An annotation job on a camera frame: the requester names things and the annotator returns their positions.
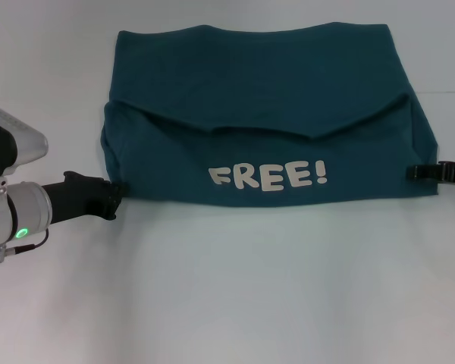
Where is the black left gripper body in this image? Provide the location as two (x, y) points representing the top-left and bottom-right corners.
(41, 171), (123, 230)

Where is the blue-green t-shirt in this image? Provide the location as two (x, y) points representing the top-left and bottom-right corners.
(100, 22), (440, 209)

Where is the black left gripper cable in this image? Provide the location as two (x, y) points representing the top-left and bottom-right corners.
(5, 228), (50, 254)

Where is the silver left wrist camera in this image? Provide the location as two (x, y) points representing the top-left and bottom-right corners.
(0, 105), (49, 177)

